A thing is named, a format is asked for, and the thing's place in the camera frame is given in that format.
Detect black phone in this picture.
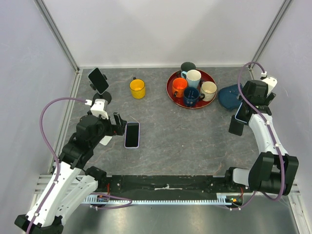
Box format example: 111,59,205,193
88,67,109,95

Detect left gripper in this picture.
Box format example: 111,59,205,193
90,112,127,147

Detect yellow mug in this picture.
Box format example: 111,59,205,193
129,77,146,99

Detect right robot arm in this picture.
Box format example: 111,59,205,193
223,77,299,195

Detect white phone stand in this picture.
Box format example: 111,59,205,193
99,136,113,146

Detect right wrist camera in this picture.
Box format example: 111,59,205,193
260,76,277,95

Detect black folding phone stand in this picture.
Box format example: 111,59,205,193
229,116,244,136

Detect cream mug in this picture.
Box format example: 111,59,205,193
200,81,217,102

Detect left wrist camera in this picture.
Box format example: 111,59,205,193
90,99,109,119

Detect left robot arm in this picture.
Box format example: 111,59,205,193
14,111,127,234

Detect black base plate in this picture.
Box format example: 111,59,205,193
79,174,244,202

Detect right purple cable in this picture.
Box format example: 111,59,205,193
219,61,286,212

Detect black round base phone stand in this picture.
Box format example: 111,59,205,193
90,74,112,105

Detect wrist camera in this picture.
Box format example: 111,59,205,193
260,76,277,95
90,99,109,119

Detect red round tray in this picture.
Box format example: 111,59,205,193
166,70,217,109

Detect orange mug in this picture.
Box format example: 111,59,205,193
172,78,188,98

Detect dark green mug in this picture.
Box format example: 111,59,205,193
176,61,196,75

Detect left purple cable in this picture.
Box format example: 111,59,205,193
25,97,133,234

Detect blue case phone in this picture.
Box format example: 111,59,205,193
234,102,249,124

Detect purple case phone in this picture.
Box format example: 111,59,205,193
124,122,140,149

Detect blue cloth pouch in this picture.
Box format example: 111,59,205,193
217,84,241,111

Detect purple cable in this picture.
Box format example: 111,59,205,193
219,61,286,212
25,97,133,234

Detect dark blue mug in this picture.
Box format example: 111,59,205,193
183,87,205,107

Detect light blue white mug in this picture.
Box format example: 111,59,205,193
181,69,201,88

